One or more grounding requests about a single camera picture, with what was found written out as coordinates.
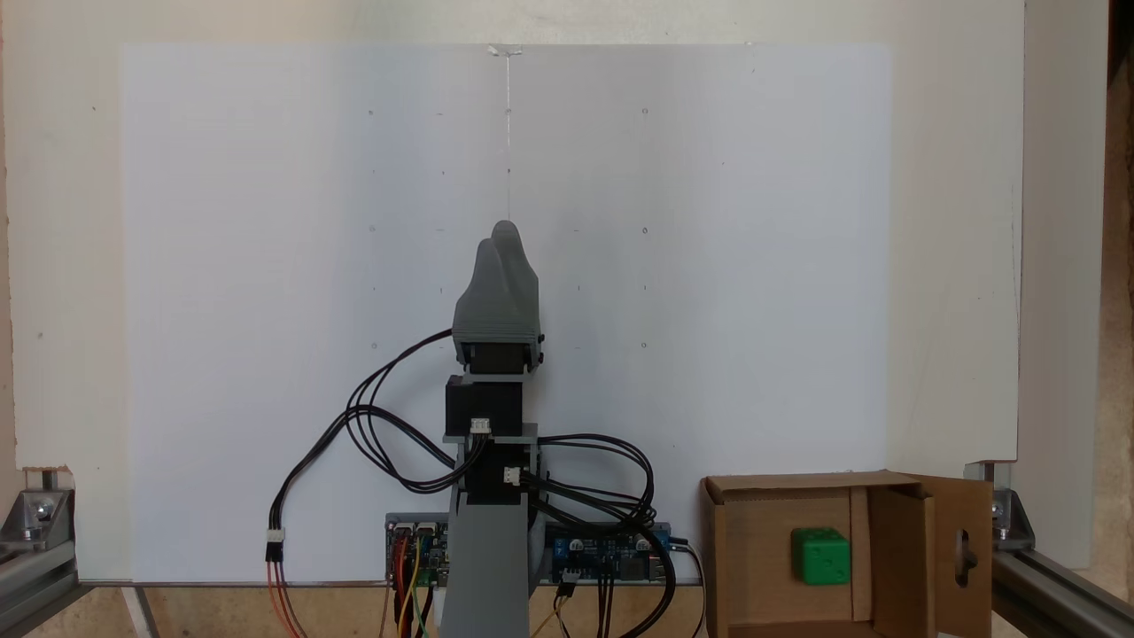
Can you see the grey pivoting gripper jaw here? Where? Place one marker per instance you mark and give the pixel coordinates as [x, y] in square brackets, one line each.
[478, 301]

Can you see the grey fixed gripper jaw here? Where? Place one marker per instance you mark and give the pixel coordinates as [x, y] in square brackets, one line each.
[518, 266]

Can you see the green dice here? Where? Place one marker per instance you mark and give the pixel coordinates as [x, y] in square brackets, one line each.
[819, 558]

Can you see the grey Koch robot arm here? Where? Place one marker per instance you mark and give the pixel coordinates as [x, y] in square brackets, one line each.
[487, 567]

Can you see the white paper sheet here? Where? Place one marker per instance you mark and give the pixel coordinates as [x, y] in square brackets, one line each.
[709, 266]
[266, 266]

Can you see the circuit board with jumper pins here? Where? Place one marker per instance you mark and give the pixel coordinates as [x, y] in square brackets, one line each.
[416, 549]

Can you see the clear tape piece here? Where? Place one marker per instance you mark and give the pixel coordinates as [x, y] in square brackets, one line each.
[505, 50]

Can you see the blue circuit board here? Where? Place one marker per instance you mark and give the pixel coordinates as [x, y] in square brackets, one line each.
[611, 554]

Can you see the brown cardboard box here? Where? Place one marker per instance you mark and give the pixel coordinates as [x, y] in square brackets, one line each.
[753, 567]

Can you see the metal corner bracket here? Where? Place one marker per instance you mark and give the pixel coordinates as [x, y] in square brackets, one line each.
[1014, 518]
[40, 514]

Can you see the aluminium profile post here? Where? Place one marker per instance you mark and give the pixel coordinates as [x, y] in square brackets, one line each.
[1063, 594]
[35, 576]

